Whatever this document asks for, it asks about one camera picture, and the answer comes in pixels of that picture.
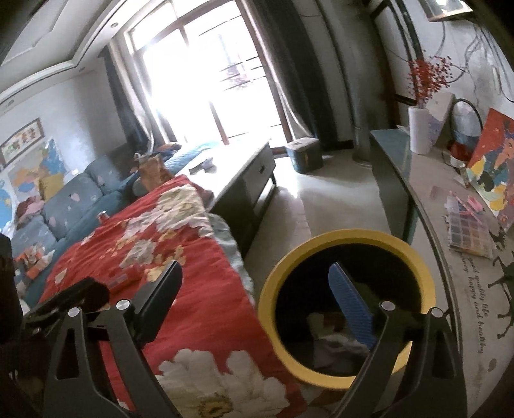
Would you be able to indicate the wall television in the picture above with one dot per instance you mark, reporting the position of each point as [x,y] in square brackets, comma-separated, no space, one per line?
[445,9]

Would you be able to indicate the blue storage box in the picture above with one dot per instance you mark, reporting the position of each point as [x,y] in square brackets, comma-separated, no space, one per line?
[305,154]

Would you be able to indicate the wall map poster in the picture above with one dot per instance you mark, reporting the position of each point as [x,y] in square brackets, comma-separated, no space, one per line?
[36,177]

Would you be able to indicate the dark window curtain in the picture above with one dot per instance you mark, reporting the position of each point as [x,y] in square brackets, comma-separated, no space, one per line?
[297,68]
[128,104]

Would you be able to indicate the grey coffee table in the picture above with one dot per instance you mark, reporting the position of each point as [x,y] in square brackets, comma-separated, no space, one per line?
[241,169]

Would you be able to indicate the yellow round bin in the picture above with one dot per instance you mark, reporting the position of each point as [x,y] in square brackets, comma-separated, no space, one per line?
[277,273]

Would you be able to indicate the red artificial flowers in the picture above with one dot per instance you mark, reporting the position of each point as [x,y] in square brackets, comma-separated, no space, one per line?
[427,78]

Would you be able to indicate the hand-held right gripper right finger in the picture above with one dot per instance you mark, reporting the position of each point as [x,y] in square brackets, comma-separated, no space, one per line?
[349,305]

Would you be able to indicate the clear bead organizer box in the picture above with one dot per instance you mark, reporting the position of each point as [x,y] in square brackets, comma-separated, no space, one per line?
[468,229]

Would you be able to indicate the blue patterned sofa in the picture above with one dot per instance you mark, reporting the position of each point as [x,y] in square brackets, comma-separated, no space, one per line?
[76,193]

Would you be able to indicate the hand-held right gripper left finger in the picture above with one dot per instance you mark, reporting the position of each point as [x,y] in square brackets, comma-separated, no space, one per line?
[160,297]

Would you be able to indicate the brown paper bag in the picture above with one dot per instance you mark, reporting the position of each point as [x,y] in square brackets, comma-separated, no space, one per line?
[155,173]

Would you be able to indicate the white crumpled wrapper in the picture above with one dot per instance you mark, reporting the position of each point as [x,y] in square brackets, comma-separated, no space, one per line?
[337,353]

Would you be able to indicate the colourful canvas painting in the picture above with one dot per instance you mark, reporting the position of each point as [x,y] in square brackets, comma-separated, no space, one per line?
[494,169]

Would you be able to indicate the framed calligraphy picture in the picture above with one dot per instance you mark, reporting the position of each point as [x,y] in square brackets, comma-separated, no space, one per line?
[22,140]

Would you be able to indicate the grey standing air conditioner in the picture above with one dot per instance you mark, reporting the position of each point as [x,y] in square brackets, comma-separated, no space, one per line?
[353,80]

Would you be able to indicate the dark console table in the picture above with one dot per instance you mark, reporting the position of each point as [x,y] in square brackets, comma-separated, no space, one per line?
[425,193]

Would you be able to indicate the red floral blanket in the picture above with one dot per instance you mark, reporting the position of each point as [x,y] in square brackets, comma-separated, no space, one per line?
[192,289]

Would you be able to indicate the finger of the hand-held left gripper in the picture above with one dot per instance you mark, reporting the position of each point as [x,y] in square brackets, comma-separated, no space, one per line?
[80,295]

